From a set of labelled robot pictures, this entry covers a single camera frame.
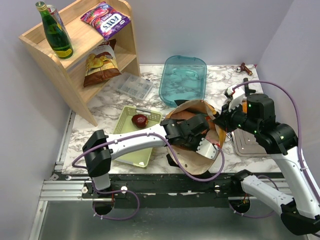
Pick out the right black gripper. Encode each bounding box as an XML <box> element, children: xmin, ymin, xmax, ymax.
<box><xmin>214</xmin><ymin>99</ymin><xmax>260</xmax><ymax>134</ymax></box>

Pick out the orange tote bag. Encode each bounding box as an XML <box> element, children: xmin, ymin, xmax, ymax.
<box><xmin>165</xmin><ymin>99</ymin><xmax>226</xmax><ymax>176</ymax></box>

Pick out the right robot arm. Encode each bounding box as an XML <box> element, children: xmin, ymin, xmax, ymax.
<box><xmin>214</xmin><ymin>92</ymin><xmax>320</xmax><ymax>236</ymax></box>

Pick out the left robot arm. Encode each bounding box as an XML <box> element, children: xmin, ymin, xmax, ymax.
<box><xmin>82</xmin><ymin>114</ymin><xmax>219</xmax><ymax>198</ymax></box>

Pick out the silver metal tray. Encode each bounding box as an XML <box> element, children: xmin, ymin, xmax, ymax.
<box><xmin>231</xmin><ymin>129</ymin><xmax>267</xmax><ymax>157</ymax></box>

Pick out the black clamp tool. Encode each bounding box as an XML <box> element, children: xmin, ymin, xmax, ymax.
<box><xmin>243</xmin><ymin>77</ymin><xmax>256</xmax><ymax>97</ymax></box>

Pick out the small brown silver tool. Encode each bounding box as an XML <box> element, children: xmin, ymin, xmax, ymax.
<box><xmin>236</xmin><ymin>62</ymin><xmax>253</xmax><ymax>76</ymax></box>

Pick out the teal transparent plastic container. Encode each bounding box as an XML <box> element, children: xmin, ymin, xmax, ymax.
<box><xmin>158</xmin><ymin>55</ymin><xmax>207</xmax><ymax>108</ymax></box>

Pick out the red apple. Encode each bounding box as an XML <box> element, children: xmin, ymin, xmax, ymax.
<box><xmin>131</xmin><ymin>114</ymin><xmax>149</xmax><ymax>129</ymax></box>

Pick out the clear plastic compartment box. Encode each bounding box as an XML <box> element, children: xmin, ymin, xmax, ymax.
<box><xmin>113</xmin><ymin>72</ymin><xmax>154</xmax><ymax>101</ymax></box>

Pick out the light green plastic basket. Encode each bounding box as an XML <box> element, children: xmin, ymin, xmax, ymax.
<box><xmin>113</xmin><ymin>105</ymin><xmax>164</xmax><ymax>168</ymax></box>

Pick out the brown potato chips bag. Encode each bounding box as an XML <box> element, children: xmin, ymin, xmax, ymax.
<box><xmin>83</xmin><ymin>39</ymin><xmax>122</xmax><ymax>88</ymax></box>

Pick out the purple Fox's candy bag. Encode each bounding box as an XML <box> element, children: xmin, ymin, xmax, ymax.
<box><xmin>80</xmin><ymin>1</ymin><xmax>131</xmax><ymax>41</ymax></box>

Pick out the wooden shelf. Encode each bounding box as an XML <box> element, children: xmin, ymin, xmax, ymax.
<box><xmin>19</xmin><ymin>0</ymin><xmax>141</xmax><ymax>126</ymax></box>

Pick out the green glass bottle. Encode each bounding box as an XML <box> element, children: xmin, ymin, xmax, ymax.
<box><xmin>35</xmin><ymin>1</ymin><xmax>74</xmax><ymax>59</ymax></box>

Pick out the red silver soda can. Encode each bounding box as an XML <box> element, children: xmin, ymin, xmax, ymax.
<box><xmin>47</xmin><ymin>4</ymin><xmax>66</xmax><ymax>31</ymax></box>

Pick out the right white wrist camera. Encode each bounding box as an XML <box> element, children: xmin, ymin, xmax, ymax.
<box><xmin>224</xmin><ymin>84</ymin><xmax>245</xmax><ymax>112</ymax></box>

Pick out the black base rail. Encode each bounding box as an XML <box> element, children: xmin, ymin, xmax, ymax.
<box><xmin>82</xmin><ymin>172</ymin><xmax>288</xmax><ymax>210</ymax></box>

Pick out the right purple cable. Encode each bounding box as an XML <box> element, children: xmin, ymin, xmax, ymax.
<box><xmin>228</xmin><ymin>80</ymin><xmax>310</xmax><ymax>218</ymax></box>

